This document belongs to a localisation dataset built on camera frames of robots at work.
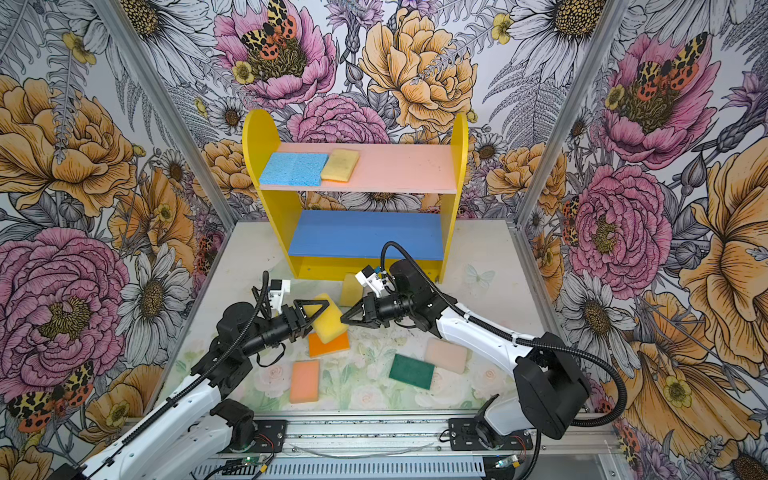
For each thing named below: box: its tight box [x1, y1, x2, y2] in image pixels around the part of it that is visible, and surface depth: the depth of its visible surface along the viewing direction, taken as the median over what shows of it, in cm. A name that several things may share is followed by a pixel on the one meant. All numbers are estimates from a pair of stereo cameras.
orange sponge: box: [308, 330, 351, 358], surface depth 90 cm
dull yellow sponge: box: [320, 149, 360, 183], surface depth 77 cm
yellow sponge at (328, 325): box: [304, 293, 348, 344], surface depth 71 cm
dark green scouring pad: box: [388, 353, 435, 390], surface depth 85 cm
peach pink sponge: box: [290, 359, 320, 404], surface depth 85 cm
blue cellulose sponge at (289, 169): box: [260, 152, 315, 187], surface depth 77 cm
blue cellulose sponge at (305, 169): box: [288, 153, 328, 187], surface depth 78 cm
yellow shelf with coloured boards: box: [243, 109, 469, 283], surface depth 81 cm
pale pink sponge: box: [425, 338, 467, 375], surface depth 88 cm
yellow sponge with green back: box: [340, 272, 363, 307], surface depth 102 cm
